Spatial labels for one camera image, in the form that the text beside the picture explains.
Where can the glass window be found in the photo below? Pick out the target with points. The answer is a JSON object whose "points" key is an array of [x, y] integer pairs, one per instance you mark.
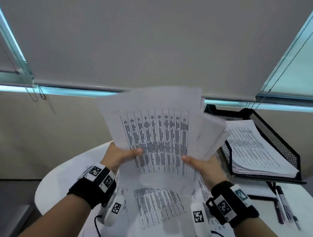
{"points": [[73, 90]]}

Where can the dark blue pen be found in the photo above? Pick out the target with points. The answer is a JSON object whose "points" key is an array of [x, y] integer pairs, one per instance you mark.
{"points": [[279, 212]]}

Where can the black mesh paper tray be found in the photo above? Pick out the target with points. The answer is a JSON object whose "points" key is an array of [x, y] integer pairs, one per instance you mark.
{"points": [[276, 136]]}

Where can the black right wristband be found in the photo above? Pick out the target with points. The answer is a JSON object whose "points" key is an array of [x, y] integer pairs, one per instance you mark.
{"points": [[247, 214]]}

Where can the black marker pen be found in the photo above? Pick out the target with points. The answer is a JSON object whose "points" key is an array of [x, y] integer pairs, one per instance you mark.
{"points": [[282, 197]]}

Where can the pile of papers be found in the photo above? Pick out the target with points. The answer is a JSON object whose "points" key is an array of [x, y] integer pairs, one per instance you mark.
{"points": [[156, 202]]}

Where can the person's right forearm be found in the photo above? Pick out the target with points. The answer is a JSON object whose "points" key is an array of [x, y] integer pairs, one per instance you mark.
{"points": [[254, 229]]}

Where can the person's left forearm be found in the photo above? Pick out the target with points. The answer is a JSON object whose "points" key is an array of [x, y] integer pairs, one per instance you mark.
{"points": [[66, 217]]}

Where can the grey low cabinet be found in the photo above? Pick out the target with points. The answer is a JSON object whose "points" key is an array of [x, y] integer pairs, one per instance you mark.
{"points": [[12, 210]]}

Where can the wide grey roller blind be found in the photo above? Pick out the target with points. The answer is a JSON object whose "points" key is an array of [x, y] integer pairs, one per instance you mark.
{"points": [[151, 44]]}

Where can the printed paper bundle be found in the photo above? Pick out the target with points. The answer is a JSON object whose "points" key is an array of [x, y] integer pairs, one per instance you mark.
{"points": [[264, 172], [259, 190], [159, 127], [251, 146]]}

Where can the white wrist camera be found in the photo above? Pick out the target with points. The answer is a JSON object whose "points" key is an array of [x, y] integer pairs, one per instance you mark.
{"points": [[199, 217], [113, 210]]}

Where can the black wristband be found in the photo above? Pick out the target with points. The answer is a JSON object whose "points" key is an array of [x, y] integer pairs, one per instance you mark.
{"points": [[247, 214], [83, 193]]}

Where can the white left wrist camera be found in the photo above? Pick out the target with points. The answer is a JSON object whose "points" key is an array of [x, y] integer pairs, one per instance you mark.
{"points": [[113, 210]]}

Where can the black left wristband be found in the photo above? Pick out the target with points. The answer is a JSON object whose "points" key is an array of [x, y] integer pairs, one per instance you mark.
{"points": [[83, 193]]}

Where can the person's right hand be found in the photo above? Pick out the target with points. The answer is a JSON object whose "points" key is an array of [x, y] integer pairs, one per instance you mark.
{"points": [[210, 171]]}

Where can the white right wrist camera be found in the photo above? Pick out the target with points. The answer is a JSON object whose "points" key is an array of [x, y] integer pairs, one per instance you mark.
{"points": [[199, 217]]}

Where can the person's left hand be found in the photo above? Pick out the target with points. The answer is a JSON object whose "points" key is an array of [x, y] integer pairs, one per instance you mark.
{"points": [[115, 157]]}

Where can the white table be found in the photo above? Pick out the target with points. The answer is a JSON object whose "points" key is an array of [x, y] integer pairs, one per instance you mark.
{"points": [[61, 180]]}

